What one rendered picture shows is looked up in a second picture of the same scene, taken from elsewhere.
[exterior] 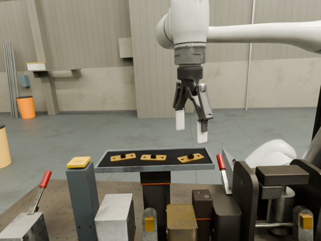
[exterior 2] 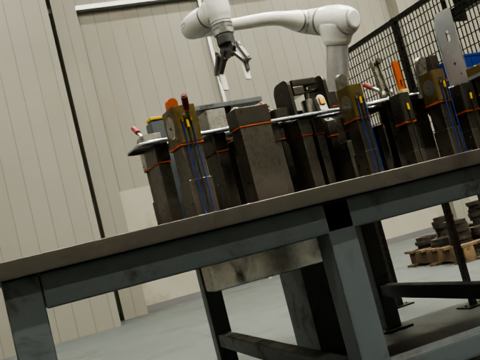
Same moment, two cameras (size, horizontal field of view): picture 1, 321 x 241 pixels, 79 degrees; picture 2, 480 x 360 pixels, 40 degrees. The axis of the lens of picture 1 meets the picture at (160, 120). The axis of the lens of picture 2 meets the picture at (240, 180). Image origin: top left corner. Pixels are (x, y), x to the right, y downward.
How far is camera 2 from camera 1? 2.29 m
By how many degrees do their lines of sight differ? 32
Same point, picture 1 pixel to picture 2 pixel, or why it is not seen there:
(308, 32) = (289, 16)
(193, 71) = (229, 36)
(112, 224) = (217, 112)
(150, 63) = (11, 203)
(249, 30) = (252, 18)
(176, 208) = not seen: hidden behind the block
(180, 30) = (216, 12)
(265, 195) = (296, 91)
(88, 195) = not seen: hidden behind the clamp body
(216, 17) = (145, 88)
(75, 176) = (158, 125)
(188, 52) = (224, 24)
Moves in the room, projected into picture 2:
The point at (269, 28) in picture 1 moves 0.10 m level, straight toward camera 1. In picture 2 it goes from (265, 15) to (264, 8)
